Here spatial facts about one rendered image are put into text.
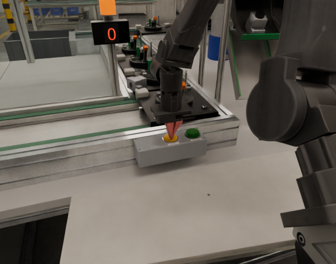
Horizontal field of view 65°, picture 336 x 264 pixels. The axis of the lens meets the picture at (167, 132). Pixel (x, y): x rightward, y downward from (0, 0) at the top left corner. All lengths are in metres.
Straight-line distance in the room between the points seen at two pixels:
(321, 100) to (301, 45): 0.06
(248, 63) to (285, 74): 0.74
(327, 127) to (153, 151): 0.52
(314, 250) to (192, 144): 0.50
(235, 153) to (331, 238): 0.63
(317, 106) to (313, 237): 0.14
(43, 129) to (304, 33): 0.85
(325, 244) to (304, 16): 0.25
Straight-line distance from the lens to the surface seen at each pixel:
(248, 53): 1.08
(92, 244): 0.67
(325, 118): 0.31
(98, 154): 0.81
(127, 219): 0.70
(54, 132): 0.97
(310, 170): 0.32
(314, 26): 0.35
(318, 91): 0.35
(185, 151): 0.78
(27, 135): 0.99
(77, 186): 0.81
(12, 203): 0.83
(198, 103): 0.97
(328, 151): 0.31
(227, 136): 0.92
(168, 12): 8.38
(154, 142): 0.77
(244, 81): 1.02
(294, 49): 0.35
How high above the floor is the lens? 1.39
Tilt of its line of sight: 32 degrees down
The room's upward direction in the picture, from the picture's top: straight up
